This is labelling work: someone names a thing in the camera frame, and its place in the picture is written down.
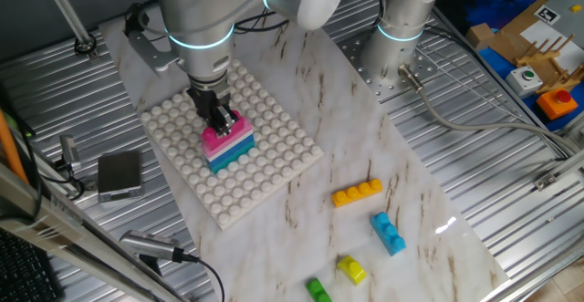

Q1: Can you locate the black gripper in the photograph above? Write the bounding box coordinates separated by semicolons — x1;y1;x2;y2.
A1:
186;77;240;138

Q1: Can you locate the magenta three-stud block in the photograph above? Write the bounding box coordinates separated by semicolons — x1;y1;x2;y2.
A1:
201;109;242;151

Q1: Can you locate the white four-stud block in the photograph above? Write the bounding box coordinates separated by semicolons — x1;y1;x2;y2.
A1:
203;130;256;161

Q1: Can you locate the blue four-stud block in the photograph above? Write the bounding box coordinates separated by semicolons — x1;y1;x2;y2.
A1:
204;138;256;169

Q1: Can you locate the teal four-stud block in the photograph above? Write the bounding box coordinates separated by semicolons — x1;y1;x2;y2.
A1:
207;146;256;175

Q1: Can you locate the white studded baseplate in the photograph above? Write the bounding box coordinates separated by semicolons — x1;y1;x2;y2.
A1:
139;58;325;231

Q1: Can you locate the silver digital scale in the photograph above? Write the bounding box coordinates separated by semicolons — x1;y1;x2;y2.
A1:
97;150;145;204

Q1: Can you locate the marble pattern board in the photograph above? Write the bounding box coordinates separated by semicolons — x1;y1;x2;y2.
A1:
98;0;510;302

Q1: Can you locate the orange four-stud block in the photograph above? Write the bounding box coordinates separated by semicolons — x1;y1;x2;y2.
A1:
330;178;384;209

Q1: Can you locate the aluminium tripod pole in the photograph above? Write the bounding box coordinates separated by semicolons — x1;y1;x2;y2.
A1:
38;0;99;61

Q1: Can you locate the green two-stud block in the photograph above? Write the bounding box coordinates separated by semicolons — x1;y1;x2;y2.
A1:
305;277;333;302

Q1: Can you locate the yellow two-stud block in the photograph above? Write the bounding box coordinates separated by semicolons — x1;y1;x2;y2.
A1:
336;255;368;286

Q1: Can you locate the light blue three-stud block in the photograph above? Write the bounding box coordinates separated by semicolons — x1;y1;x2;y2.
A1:
369;211;407;257

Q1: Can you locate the orange pole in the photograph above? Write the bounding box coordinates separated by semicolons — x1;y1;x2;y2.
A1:
0;108;29;184

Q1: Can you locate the black keyboard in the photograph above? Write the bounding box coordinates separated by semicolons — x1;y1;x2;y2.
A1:
0;228;65;302

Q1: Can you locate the small cardboard box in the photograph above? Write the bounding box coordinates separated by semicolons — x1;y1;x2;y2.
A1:
464;22;496;52

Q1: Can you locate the brown cardboard sheet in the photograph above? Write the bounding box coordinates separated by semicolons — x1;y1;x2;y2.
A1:
474;0;553;66

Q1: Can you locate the white box green button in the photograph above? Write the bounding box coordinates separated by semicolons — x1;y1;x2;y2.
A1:
505;65;544;98

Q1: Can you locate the wooden peg rack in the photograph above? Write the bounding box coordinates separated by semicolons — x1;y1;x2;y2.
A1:
514;34;584;94

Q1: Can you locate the white paper sheet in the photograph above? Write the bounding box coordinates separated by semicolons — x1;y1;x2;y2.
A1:
519;18;584;73

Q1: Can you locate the orange box red button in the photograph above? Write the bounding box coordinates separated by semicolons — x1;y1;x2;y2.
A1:
536;89;579;121

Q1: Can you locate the black white marker tag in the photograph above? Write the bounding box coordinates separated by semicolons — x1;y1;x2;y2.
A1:
532;4;561;26

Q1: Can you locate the grey studded board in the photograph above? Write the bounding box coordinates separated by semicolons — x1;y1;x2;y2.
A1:
545;0;584;50

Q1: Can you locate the silver camera on stand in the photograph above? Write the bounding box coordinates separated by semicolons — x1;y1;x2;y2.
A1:
119;229;186;276

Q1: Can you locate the black camera cable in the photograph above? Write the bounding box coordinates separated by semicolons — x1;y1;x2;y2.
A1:
182;252;228;302

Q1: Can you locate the perforated robot base plate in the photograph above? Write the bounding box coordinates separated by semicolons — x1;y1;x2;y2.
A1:
337;27;439;102

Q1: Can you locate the small silver camera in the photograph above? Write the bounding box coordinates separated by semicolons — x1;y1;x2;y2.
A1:
58;135;82;172

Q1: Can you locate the black ring on pole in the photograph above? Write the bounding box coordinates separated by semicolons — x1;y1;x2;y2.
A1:
74;32;98;57

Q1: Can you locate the aluminium frame beam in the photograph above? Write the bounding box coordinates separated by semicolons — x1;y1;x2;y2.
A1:
0;162;183;302

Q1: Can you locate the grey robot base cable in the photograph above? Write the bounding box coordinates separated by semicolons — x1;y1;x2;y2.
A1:
397;63;579;157

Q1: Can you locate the small aluminium corner bracket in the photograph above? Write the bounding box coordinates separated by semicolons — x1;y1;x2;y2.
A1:
533;172;561;192

